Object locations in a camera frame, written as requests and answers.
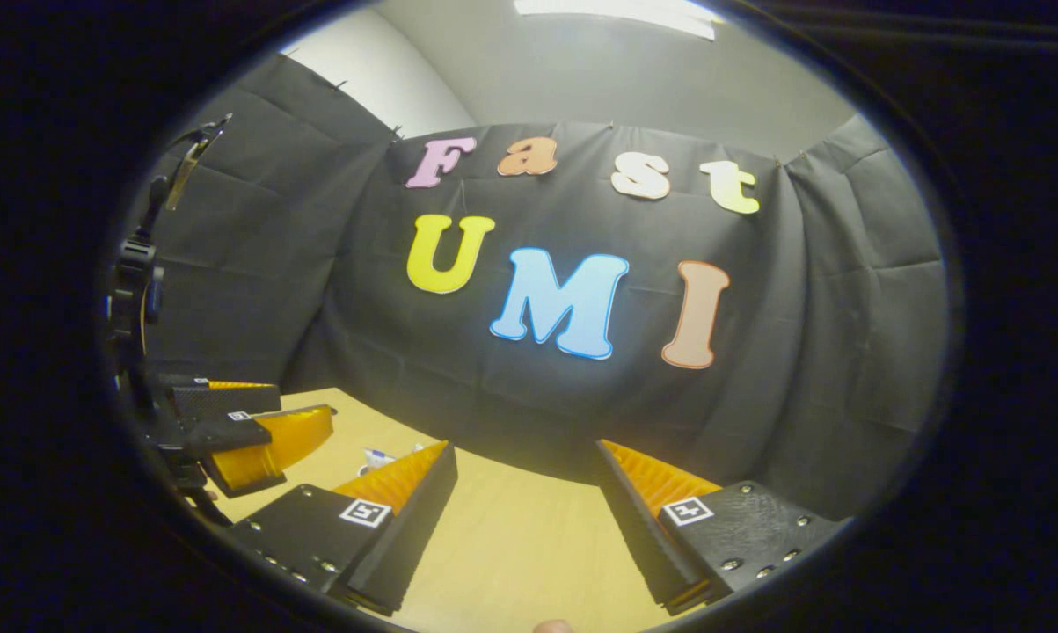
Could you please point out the light wooden desktop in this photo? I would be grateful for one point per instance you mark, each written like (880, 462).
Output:
(520, 545)

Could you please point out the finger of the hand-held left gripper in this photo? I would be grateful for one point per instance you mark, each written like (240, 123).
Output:
(221, 402)
(229, 435)

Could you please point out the white and blue toothpaste tube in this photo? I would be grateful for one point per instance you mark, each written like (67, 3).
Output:
(375, 457)

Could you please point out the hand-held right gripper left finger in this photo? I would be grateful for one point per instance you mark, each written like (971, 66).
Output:
(419, 527)

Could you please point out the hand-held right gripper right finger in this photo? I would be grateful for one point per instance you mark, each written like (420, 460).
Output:
(638, 527)

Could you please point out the black backdrop cloth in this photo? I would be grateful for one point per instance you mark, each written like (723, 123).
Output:
(801, 352)

